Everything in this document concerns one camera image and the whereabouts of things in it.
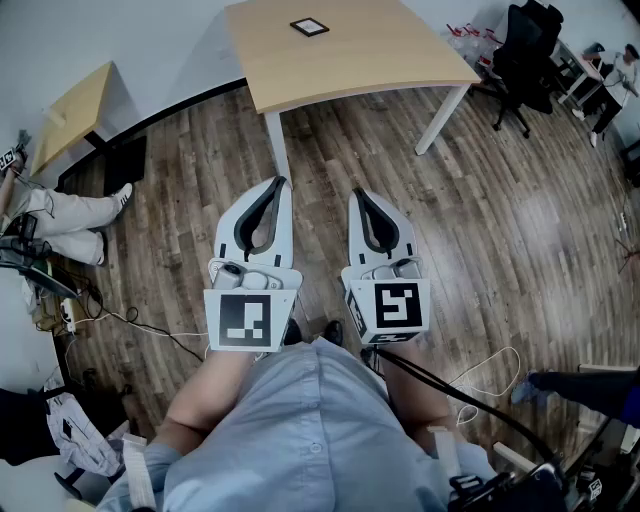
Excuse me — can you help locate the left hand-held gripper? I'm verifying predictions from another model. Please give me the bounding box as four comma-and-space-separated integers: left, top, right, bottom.
203, 175, 305, 354

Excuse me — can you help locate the small wooden table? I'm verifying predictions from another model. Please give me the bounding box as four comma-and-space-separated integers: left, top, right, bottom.
29, 61, 120, 178

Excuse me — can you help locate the person's light blue shirt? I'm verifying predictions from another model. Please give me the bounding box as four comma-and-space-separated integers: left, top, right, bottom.
97, 336, 501, 512

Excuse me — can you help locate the black picture frame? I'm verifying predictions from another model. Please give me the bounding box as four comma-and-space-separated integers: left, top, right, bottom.
289, 17, 331, 38

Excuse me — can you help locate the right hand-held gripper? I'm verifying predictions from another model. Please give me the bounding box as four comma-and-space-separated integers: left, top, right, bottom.
340, 187, 432, 347

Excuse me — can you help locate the white cable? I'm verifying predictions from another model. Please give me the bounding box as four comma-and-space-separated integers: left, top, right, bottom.
449, 346, 522, 427

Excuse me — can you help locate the person's right forearm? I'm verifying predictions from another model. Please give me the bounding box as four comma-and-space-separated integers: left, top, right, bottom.
369, 340, 454, 454

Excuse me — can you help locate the large wooden table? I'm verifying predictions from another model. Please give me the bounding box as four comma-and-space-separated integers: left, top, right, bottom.
223, 0, 482, 191

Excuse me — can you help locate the black office chair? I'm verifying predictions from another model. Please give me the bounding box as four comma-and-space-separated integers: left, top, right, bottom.
470, 0, 565, 140

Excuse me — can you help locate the white power strip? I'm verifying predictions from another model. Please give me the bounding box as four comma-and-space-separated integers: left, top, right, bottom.
59, 298, 78, 334

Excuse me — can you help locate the black floor cable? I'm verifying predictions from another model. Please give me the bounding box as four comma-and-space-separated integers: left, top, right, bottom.
74, 279, 207, 364

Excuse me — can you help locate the person's left forearm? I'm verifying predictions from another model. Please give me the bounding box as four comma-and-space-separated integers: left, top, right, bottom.
156, 343, 262, 452

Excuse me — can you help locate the white shoulder strap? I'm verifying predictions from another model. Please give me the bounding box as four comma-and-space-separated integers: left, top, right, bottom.
427, 425, 462, 484
121, 433, 157, 512

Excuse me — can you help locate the black chest-mounted device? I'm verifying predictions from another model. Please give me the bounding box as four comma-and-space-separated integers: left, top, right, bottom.
448, 462, 569, 512

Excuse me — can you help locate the white desk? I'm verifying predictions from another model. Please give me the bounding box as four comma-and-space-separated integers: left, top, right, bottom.
549, 39, 606, 106

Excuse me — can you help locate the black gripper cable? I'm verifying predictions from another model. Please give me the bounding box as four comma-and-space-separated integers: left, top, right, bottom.
372, 347, 559, 464

